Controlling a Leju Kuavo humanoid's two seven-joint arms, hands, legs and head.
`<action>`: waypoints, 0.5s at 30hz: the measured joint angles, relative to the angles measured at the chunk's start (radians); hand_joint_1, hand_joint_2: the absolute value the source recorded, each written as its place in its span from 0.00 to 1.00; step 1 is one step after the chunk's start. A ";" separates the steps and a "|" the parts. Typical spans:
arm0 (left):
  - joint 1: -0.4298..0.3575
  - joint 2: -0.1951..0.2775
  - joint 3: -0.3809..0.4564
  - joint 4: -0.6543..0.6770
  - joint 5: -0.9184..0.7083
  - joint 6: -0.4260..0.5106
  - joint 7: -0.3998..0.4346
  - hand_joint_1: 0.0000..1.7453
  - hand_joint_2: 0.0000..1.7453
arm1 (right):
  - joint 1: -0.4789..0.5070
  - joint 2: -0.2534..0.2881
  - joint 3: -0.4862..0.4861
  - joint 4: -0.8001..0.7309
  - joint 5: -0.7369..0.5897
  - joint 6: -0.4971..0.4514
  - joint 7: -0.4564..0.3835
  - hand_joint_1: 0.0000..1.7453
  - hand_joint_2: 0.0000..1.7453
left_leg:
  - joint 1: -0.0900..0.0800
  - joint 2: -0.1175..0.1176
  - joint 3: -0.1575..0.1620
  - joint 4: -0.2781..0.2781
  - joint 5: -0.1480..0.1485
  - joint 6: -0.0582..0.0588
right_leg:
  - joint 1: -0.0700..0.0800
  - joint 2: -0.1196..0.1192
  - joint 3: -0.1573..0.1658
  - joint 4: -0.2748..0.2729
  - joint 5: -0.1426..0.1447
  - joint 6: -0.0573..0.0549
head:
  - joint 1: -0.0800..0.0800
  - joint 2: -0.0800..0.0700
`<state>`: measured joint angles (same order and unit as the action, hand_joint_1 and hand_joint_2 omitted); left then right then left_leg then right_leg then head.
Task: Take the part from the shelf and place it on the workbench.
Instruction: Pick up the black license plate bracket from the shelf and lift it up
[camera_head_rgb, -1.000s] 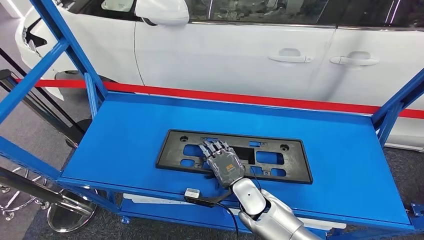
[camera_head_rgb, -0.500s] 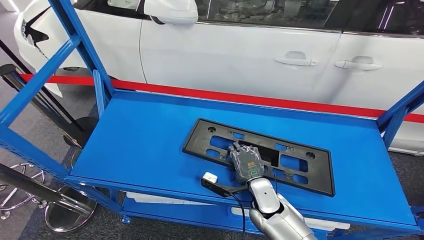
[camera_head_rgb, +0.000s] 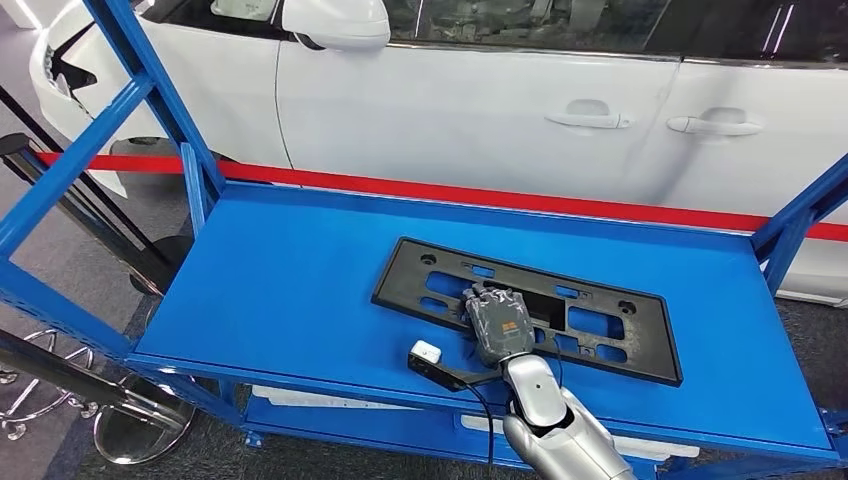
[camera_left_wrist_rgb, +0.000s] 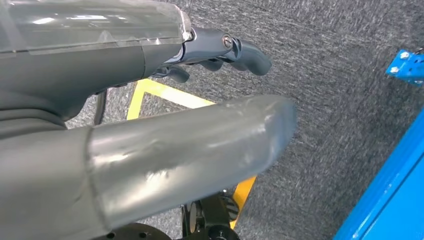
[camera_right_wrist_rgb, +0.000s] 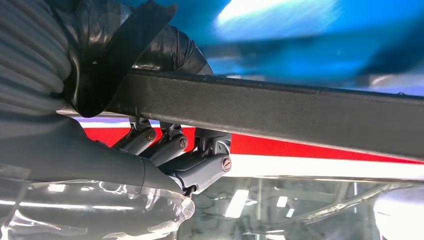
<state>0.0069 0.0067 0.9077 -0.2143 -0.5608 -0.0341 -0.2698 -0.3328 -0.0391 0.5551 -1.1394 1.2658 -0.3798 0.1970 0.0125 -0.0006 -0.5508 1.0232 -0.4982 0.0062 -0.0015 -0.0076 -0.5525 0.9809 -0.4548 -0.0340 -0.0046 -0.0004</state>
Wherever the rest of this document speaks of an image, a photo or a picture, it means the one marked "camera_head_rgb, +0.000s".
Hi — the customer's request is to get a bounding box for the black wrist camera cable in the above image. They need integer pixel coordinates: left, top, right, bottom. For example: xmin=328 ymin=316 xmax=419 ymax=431
xmin=463 ymin=380 xmax=497 ymax=480

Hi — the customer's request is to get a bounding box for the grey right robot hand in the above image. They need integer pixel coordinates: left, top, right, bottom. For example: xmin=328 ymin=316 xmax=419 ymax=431
xmin=460 ymin=282 xmax=537 ymax=370

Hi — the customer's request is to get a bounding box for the chrome stanchion post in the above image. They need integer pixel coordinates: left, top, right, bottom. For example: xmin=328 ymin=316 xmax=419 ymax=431
xmin=0 ymin=327 xmax=198 ymax=467

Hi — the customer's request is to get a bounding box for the white plastic crate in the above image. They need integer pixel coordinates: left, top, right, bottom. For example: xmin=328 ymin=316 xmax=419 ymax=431
xmin=460 ymin=413 xmax=702 ymax=463
xmin=251 ymin=385 xmax=425 ymax=412

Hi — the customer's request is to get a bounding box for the black stool chrome base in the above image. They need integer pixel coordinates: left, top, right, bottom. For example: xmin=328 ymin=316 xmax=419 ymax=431
xmin=0 ymin=329 xmax=101 ymax=443

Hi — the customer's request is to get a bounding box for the black plastic plate holder part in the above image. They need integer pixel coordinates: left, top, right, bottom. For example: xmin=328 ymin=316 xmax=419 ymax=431
xmin=370 ymin=236 xmax=684 ymax=388

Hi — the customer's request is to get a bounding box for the red barrier belt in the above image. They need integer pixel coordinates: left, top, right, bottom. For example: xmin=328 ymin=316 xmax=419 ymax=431
xmin=36 ymin=152 xmax=848 ymax=244

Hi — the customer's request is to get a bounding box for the blue metal shelf rack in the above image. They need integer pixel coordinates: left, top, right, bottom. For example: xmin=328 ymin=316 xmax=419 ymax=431
xmin=0 ymin=0 xmax=848 ymax=480

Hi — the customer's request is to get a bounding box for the white car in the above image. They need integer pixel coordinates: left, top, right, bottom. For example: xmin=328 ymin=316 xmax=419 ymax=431
xmin=29 ymin=0 xmax=848 ymax=309

